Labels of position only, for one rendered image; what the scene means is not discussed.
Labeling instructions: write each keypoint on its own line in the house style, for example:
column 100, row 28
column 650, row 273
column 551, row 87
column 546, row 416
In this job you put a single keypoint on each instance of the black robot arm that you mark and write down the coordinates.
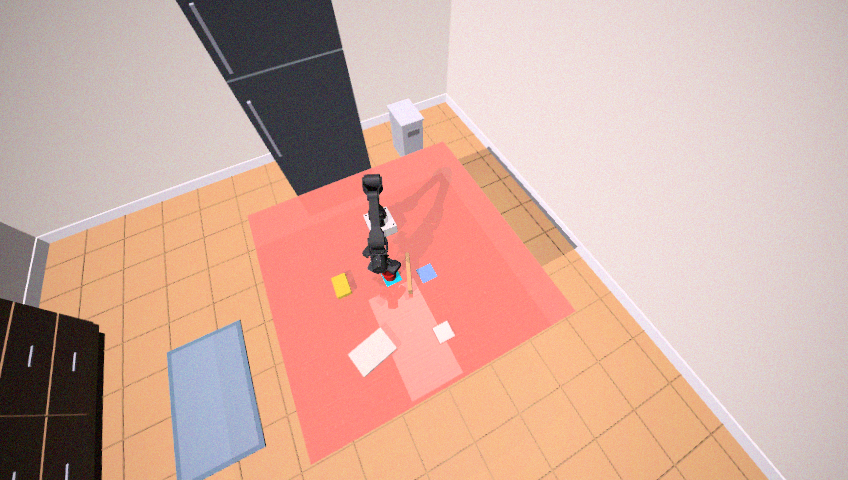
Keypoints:
column 372, row 186

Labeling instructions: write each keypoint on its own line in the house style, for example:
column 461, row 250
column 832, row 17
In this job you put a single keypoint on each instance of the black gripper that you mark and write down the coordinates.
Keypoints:
column 392, row 266

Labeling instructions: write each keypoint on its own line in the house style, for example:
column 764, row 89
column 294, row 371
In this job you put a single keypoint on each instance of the yellow block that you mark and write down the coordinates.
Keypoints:
column 341, row 286

